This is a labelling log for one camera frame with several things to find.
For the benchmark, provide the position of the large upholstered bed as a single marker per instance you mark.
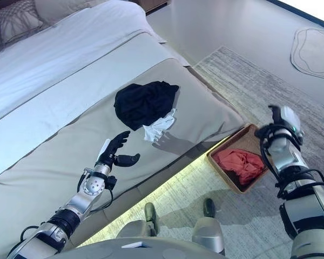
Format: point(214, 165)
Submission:
point(29, 189)

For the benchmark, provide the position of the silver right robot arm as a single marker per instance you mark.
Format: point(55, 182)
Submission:
point(299, 205)

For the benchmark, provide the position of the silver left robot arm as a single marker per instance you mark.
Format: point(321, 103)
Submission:
point(81, 202)

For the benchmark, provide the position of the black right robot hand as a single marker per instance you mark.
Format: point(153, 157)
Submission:
point(286, 118)

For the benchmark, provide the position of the orange garment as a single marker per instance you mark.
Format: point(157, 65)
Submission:
point(240, 164)

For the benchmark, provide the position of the beige bed blanket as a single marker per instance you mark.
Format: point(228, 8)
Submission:
point(70, 140)

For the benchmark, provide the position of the robot right leg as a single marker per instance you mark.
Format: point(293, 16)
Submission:
point(208, 232)

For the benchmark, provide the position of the patterned fringed cushion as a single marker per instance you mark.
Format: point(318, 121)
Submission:
point(19, 20)

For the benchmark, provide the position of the grey robot torso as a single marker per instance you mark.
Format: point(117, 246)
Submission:
point(102, 251)

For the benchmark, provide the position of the white duvet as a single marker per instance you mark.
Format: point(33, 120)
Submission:
point(56, 54)

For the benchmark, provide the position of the grey striped area rug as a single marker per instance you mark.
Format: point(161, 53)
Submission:
point(245, 81)

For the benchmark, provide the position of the small irregular beige rug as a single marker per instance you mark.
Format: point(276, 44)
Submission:
point(313, 51)

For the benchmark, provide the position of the white garment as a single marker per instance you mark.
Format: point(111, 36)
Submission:
point(158, 128)

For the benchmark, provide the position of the beige pillow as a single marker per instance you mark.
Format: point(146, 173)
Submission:
point(59, 9)

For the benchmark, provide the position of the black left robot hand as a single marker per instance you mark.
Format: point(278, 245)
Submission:
point(109, 151)

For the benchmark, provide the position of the brown wicker basket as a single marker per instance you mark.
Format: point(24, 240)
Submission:
point(226, 178)

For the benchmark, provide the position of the brown nightstand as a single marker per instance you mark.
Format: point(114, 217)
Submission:
point(154, 5)

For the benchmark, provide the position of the black garment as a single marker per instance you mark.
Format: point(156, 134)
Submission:
point(143, 105)

